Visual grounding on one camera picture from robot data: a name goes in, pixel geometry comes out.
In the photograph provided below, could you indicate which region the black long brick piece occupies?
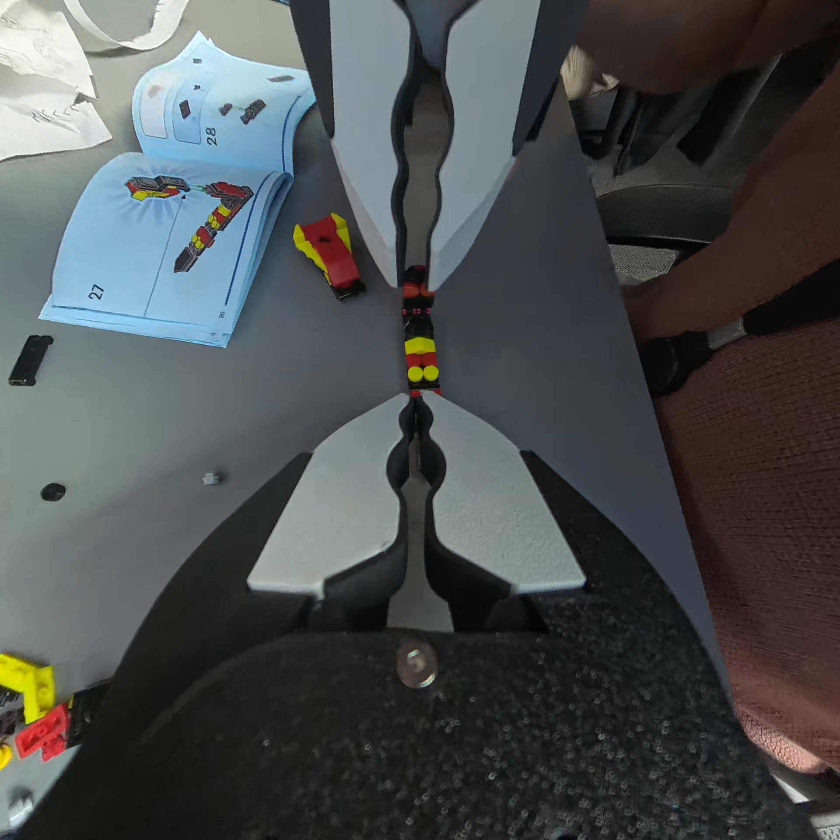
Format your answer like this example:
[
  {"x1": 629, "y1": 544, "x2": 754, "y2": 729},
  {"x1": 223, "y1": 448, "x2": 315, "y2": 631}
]
[{"x1": 8, "y1": 335, "x2": 54, "y2": 387}]

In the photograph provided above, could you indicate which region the person's right forearm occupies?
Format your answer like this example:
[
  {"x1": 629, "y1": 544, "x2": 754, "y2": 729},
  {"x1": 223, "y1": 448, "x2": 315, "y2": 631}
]
[{"x1": 574, "y1": 0, "x2": 840, "y2": 96}]

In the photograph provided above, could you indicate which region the red yellow brick model head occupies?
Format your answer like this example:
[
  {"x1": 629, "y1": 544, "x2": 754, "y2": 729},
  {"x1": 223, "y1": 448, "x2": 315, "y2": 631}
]
[{"x1": 293, "y1": 212, "x2": 367, "y2": 301}]

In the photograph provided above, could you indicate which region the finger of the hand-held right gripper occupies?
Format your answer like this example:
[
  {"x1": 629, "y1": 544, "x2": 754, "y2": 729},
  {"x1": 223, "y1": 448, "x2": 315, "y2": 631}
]
[
  {"x1": 430, "y1": 0, "x2": 542, "y2": 290},
  {"x1": 328, "y1": 0, "x2": 414, "y2": 290}
]

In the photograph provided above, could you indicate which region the white paper strip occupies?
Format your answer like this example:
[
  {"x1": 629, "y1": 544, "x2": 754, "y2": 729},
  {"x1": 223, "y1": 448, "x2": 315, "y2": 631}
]
[{"x1": 62, "y1": 0, "x2": 191, "y2": 53}]

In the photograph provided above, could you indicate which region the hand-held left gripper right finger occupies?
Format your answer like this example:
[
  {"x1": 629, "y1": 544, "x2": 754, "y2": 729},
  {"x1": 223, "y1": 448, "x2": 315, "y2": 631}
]
[{"x1": 420, "y1": 392, "x2": 586, "y2": 595}]

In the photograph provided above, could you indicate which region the black mesh office chair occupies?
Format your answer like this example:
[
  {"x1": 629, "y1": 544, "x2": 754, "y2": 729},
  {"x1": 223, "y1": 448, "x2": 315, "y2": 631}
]
[{"x1": 577, "y1": 52, "x2": 815, "y2": 245}]

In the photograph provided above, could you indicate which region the black strap with grey buckle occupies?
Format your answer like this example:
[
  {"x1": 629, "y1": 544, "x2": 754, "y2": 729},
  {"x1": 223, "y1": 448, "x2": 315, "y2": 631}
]
[{"x1": 640, "y1": 289, "x2": 840, "y2": 396}]

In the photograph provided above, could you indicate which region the blue instruction booklet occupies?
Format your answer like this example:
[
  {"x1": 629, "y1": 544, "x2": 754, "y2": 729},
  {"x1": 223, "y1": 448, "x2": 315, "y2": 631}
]
[{"x1": 39, "y1": 31, "x2": 317, "y2": 347}]

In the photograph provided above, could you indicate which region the red brick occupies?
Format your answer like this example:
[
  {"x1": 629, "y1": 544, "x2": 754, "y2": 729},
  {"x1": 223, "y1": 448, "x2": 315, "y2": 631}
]
[{"x1": 14, "y1": 703, "x2": 72, "y2": 762}]

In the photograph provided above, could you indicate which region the grey desk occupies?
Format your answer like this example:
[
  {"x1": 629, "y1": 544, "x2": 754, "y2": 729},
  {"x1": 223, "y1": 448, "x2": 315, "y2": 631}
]
[{"x1": 0, "y1": 0, "x2": 732, "y2": 840}]

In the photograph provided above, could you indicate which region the red yellow black brick tail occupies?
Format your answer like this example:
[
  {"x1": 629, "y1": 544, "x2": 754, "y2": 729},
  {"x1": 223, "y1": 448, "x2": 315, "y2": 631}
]
[{"x1": 399, "y1": 264, "x2": 443, "y2": 421}]

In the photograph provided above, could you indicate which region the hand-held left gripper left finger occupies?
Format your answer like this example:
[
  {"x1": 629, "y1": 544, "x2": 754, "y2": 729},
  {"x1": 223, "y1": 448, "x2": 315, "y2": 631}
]
[{"x1": 247, "y1": 394, "x2": 416, "y2": 595}]

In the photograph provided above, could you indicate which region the crumpled white paper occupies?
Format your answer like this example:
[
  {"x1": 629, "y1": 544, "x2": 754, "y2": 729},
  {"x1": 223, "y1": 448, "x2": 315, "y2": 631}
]
[{"x1": 0, "y1": 0, "x2": 114, "y2": 162}]

